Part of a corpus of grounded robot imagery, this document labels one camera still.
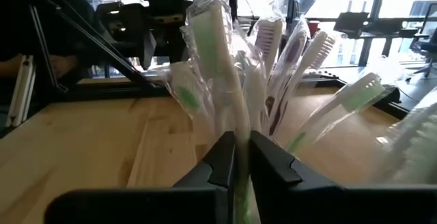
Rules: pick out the silver aluminium extrusion post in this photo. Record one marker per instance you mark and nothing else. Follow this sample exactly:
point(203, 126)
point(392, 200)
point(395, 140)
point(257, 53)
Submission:
point(20, 91)

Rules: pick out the black office chair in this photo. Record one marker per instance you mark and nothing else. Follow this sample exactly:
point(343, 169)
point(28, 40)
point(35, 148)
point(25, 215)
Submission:
point(426, 50)

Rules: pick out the purple toothbrush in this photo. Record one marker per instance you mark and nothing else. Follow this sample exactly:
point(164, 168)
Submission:
point(269, 39)

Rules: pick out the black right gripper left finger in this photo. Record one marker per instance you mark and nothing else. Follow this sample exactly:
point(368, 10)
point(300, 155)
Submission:
point(218, 169)

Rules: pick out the red cup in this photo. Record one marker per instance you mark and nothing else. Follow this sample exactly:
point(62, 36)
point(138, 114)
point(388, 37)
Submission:
point(313, 26)

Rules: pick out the dark laptop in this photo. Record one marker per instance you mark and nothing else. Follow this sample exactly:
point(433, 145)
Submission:
point(351, 22)

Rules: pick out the pink toothbrush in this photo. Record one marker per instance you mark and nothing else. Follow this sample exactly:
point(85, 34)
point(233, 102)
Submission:
point(319, 51)

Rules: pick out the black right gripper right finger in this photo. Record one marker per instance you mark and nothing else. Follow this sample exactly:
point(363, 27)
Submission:
point(273, 176)

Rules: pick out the dark office desk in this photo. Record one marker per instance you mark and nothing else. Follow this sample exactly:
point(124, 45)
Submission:
point(385, 34)

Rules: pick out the person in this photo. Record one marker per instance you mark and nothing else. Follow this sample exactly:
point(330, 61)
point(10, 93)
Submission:
point(13, 19)

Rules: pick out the dark toothbrush in clear wrapper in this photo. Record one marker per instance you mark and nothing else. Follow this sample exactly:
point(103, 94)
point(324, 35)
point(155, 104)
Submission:
point(290, 56)

